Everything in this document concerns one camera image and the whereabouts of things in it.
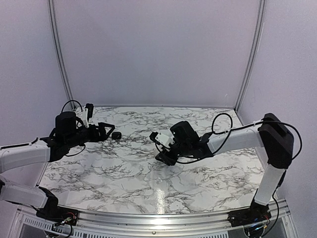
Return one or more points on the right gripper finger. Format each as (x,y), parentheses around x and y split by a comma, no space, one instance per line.
(165,160)
(162,154)

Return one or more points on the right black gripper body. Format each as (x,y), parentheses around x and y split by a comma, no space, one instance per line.
(183,149)

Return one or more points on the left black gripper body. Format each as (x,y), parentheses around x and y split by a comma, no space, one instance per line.
(93,137)

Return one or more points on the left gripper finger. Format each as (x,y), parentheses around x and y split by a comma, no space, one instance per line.
(103,125)
(105,132)

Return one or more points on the black earbud charging case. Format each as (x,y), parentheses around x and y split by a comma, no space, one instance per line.
(116,135)

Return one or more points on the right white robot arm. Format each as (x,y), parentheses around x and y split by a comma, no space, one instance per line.
(269,133)

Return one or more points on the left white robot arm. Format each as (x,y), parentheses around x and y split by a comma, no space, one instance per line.
(69,131)

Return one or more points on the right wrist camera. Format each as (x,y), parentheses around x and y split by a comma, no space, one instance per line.
(161,139)

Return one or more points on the aluminium front rail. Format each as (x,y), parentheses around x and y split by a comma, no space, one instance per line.
(94,224)

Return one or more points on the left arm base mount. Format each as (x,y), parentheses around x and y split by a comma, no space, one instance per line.
(53,212)

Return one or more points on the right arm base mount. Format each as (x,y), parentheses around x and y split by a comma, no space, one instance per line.
(252,214)

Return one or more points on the left aluminium corner post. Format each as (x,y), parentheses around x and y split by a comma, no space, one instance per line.
(58,50)

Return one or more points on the aluminium corner post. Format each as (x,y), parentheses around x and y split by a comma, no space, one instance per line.
(58,50)
(252,55)

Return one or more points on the right aluminium corner post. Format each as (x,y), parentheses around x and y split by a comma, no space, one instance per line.
(252,55)

